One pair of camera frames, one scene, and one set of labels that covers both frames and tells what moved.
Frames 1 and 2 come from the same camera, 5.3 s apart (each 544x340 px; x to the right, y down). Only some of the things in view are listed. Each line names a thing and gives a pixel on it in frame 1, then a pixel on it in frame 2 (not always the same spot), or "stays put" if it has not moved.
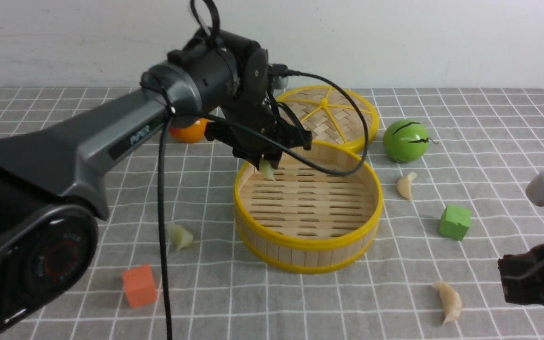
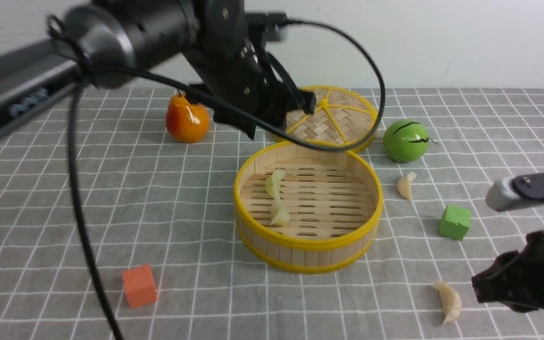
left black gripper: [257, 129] to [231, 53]
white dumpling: [404, 184] stays put
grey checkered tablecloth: [454, 162] stays put
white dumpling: [452, 301] stays put
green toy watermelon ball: [406, 141] stays put
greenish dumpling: [179, 237] to [280, 216]
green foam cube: [454, 223] stays put
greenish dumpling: [266, 170] to [273, 182]
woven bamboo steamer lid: [331, 116] stays put
